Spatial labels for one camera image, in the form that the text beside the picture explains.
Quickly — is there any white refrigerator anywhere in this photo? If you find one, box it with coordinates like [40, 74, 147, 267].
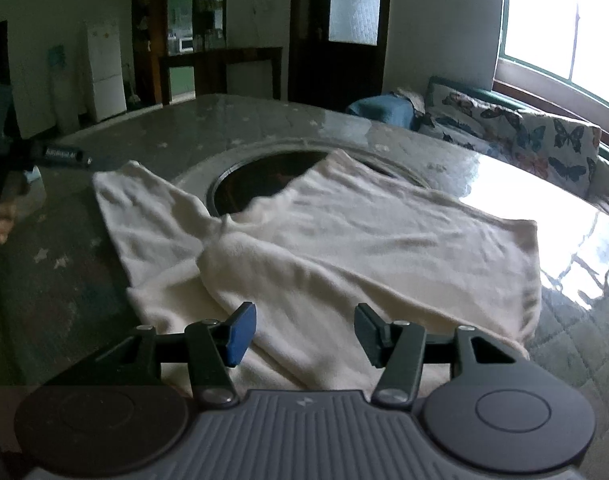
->
[86, 20, 128, 124]

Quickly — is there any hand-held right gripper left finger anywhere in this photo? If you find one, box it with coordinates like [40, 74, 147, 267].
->
[97, 301, 258, 407]

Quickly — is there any long butterfly print cushion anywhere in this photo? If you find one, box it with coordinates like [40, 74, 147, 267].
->
[419, 82, 526, 155]

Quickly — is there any dark wooden shelf unit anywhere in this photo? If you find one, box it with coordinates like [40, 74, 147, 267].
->
[131, 0, 284, 107]

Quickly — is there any square butterfly print cushion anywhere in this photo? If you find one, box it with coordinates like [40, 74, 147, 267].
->
[513, 110, 603, 192]

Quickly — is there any blue towel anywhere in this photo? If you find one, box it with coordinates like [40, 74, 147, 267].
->
[345, 94, 416, 132]

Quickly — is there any cream shirt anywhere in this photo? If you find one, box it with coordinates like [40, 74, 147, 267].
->
[92, 149, 543, 391]

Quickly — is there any round black induction cooktop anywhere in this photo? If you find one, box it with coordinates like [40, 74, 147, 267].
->
[207, 150, 411, 217]

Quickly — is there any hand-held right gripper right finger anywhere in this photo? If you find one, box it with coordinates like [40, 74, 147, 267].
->
[353, 304, 516, 407]

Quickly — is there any white water dispenser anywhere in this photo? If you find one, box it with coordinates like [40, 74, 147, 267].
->
[46, 44, 81, 134]

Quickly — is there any small beige cloth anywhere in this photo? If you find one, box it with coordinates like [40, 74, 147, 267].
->
[391, 88, 428, 112]

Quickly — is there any green framed window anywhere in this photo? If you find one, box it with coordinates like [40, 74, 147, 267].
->
[495, 0, 609, 117]

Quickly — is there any dark wooden glass door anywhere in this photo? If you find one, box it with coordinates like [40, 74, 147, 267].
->
[289, 0, 393, 114]

